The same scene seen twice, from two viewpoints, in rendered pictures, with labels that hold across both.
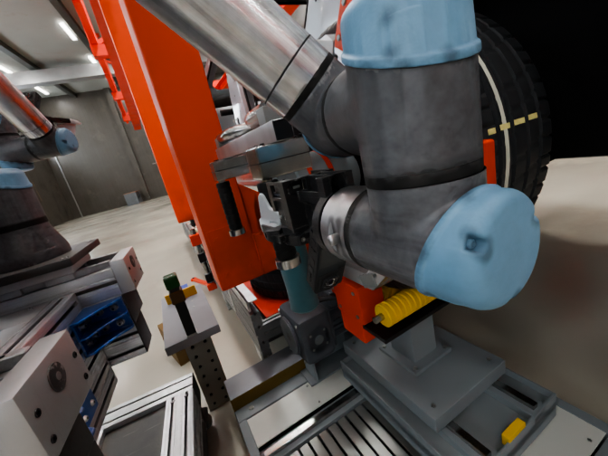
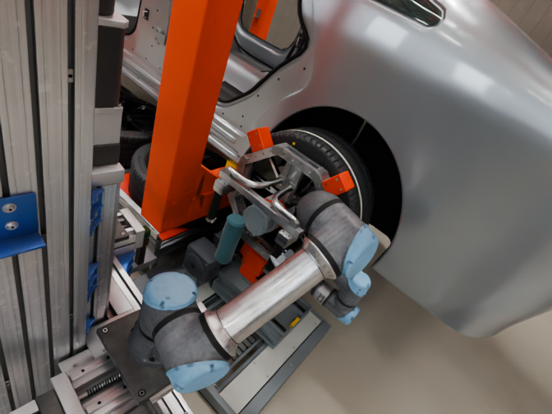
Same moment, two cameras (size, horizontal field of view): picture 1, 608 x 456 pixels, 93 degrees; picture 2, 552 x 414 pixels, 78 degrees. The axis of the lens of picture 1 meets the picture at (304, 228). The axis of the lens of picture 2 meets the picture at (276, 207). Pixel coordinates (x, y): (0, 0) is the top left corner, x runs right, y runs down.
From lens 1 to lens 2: 1.07 m
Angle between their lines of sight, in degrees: 41
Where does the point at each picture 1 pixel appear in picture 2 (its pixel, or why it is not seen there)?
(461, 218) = (351, 315)
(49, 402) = not seen: hidden behind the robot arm
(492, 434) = (286, 323)
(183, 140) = (186, 138)
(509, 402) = (296, 310)
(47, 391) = not seen: hidden behind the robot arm
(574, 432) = (311, 320)
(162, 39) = (208, 68)
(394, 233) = (339, 310)
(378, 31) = (357, 290)
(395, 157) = (348, 302)
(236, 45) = not seen: hidden behind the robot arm
